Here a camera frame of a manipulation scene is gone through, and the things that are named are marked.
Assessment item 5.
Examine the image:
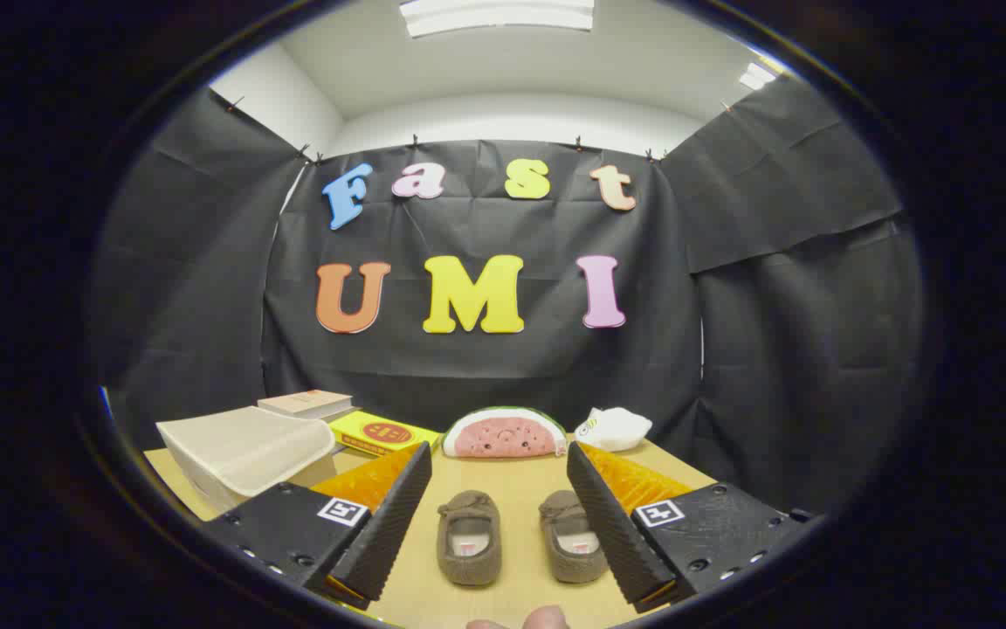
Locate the white plush toy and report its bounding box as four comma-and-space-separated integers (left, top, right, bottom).
575, 407, 653, 453

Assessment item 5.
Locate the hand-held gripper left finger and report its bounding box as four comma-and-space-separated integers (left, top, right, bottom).
200, 441, 433, 611

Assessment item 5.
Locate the beige fabric storage box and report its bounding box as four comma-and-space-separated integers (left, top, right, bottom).
156, 405, 338, 515

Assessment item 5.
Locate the beige cover book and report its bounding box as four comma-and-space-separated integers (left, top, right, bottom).
257, 390, 355, 422

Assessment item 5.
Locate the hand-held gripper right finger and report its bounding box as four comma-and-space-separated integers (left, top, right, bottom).
566, 441, 823, 614

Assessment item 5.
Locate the black backdrop cloth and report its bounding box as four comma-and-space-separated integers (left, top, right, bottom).
88, 74, 923, 516

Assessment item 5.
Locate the brown slipper shoe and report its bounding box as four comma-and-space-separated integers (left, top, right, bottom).
436, 490, 503, 587
540, 489, 610, 584

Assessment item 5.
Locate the yellow book with red circle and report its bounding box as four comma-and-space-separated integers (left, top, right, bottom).
328, 411, 443, 458

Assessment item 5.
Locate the watermelon slice plush toy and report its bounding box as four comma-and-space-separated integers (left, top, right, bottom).
442, 406, 568, 460

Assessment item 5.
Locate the large ceiling light panel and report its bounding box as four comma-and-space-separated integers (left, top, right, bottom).
398, 0, 596, 38

